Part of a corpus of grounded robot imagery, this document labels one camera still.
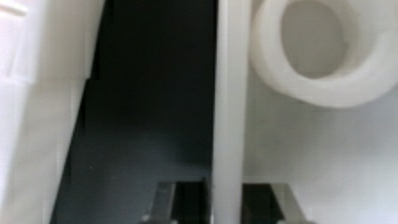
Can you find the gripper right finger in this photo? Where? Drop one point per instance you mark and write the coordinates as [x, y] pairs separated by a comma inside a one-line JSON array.
[[269, 205]]

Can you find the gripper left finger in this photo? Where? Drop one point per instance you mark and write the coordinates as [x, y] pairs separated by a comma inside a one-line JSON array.
[[181, 204]]

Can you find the white square table top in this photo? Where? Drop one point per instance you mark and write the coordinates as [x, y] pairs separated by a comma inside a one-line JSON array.
[[307, 107]]

